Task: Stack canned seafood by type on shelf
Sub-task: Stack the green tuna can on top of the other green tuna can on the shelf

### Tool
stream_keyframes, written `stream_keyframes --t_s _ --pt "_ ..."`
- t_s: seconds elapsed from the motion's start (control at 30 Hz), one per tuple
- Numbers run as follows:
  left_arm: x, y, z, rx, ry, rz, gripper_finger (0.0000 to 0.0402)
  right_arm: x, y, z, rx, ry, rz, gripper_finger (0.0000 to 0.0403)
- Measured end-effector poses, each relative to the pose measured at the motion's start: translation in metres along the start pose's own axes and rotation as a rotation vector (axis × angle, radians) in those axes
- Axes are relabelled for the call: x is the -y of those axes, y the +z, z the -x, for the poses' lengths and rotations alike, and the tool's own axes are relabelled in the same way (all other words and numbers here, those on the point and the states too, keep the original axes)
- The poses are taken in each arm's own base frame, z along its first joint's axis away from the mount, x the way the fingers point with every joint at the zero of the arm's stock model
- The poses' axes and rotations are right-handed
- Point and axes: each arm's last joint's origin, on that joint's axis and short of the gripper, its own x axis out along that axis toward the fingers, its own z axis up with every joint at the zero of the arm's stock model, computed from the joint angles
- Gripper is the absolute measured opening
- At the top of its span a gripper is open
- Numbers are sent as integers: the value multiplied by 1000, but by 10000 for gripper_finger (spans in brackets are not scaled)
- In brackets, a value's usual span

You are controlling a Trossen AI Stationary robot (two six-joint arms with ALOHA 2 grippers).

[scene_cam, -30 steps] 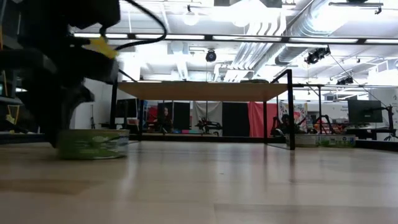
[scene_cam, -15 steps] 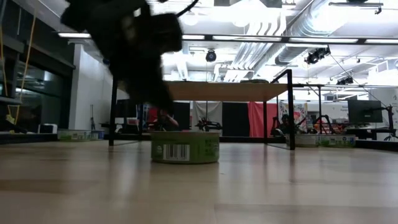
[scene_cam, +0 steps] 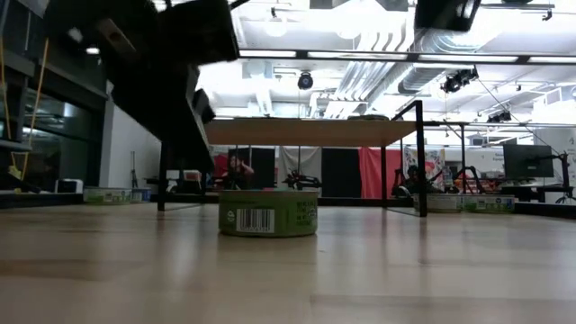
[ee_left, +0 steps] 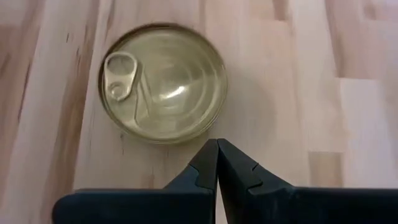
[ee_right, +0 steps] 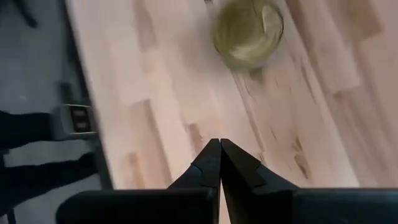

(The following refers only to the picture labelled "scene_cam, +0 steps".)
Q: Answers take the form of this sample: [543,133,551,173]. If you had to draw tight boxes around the black background metal frame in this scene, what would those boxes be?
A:
[422,120,576,195]

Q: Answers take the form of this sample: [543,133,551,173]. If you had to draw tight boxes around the white green label seafood can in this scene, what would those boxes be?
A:
[463,193,517,214]
[412,193,464,213]
[83,187,133,206]

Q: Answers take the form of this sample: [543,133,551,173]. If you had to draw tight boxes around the white box device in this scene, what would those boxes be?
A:
[54,178,85,194]

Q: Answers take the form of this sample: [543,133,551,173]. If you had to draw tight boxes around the black tripod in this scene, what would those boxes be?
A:
[129,150,140,189]

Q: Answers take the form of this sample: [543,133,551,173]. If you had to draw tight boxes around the white round pendant lamp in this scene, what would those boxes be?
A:
[264,6,289,39]

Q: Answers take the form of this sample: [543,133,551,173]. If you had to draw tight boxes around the overhead LED light bar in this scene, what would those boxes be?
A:
[238,48,576,67]

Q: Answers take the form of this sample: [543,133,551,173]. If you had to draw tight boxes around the grey hanging cloth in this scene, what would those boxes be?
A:
[277,146,323,181]

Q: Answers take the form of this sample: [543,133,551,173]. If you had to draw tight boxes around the red curtain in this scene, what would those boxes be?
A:
[359,147,403,200]

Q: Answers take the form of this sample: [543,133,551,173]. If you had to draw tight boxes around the black table edge rail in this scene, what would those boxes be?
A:
[0,189,576,221]

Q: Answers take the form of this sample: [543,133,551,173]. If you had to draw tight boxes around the black partition panel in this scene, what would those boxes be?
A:
[227,147,276,190]

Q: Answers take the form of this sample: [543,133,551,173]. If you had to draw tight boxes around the black curtain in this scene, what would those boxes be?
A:
[321,147,361,198]

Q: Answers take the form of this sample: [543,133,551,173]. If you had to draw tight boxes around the yellow cord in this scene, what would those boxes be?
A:
[0,38,50,181]

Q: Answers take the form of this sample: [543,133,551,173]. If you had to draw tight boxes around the colourful printed poster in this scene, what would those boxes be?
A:
[402,147,446,193]

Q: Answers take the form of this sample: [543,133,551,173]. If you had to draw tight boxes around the black computer monitor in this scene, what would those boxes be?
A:
[502,143,555,179]

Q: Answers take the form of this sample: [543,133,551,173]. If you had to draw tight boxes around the silver ventilation duct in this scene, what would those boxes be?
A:
[398,0,512,95]

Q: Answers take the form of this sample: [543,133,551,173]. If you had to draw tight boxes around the person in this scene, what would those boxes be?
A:
[220,155,256,190]

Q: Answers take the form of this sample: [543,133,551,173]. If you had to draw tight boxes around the black track light cluster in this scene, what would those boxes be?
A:
[440,66,480,95]

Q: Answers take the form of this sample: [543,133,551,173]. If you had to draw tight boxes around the wooden shelf black metal legs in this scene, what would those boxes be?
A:
[157,99,428,219]

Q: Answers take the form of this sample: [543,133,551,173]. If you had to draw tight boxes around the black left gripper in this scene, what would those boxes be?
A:
[101,0,239,175]

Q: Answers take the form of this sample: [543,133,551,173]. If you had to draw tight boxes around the olive green seafood can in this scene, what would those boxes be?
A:
[218,188,320,239]
[348,113,391,122]

